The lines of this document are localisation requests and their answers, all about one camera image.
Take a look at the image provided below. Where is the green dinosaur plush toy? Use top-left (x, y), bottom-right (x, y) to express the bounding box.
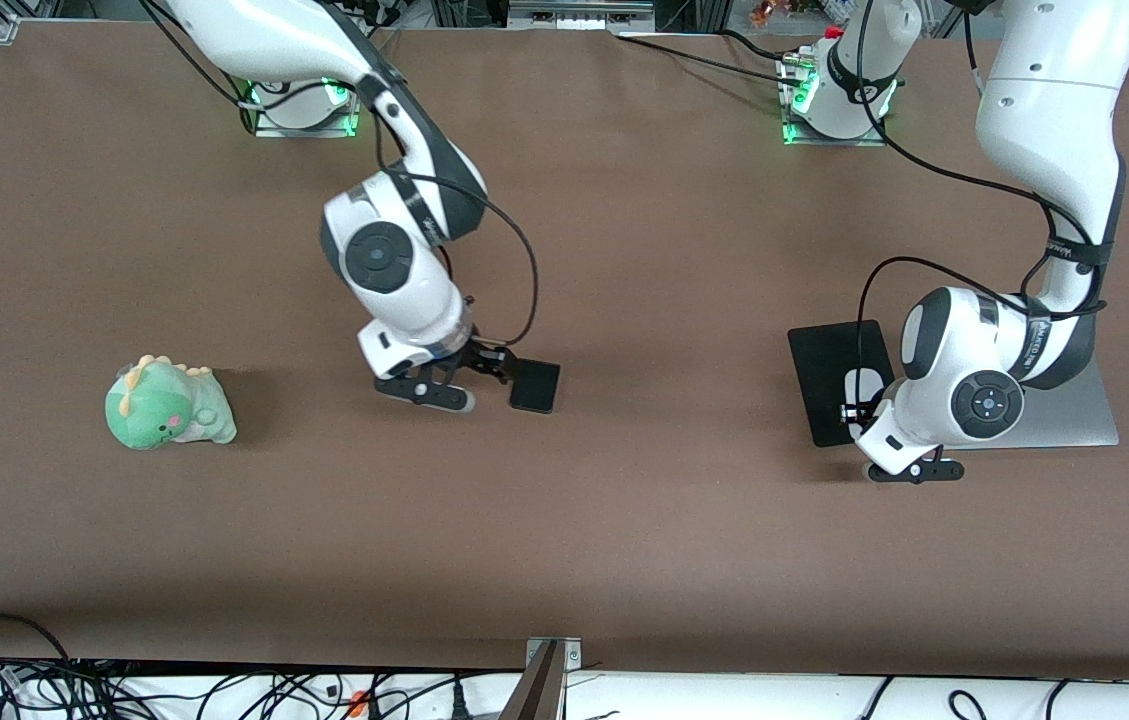
top-left (104, 354), bottom-right (238, 451)

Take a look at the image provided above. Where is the black cable on table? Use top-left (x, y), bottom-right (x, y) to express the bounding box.
top-left (612, 30), bottom-right (810, 91)

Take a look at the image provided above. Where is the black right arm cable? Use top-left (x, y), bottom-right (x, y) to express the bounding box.
top-left (139, 0), bottom-right (541, 349)

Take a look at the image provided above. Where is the small black box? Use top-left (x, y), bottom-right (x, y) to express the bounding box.
top-left (509, 360), bottom-right (562, 415)

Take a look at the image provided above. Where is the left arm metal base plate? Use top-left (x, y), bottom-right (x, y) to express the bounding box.
top-left (777, 50), bottom-right (891, 149)

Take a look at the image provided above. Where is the white computer mouse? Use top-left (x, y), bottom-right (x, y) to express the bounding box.
top-left (843, 367), bottom-right (885, 421)

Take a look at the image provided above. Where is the black mouse pad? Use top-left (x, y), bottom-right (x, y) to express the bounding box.
top-left (787, 319), bottom-right (900, 448)

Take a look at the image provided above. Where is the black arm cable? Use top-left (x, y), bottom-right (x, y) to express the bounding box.
top-left (852, 0), bottom-right (1115, 421)
top-left (139, 0), bottom-right (541, 349)

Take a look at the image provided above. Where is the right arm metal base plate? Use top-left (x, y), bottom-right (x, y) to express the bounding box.
top-left (242, 80), bottom-right (361, 139)

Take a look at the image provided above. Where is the silver laptop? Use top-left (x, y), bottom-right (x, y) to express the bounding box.
top-left (964, 360), bottom-right (1121, 451)

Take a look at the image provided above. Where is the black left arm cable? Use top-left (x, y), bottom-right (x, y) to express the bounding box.
top-left (852, 0), bottom-right (1115, 421)

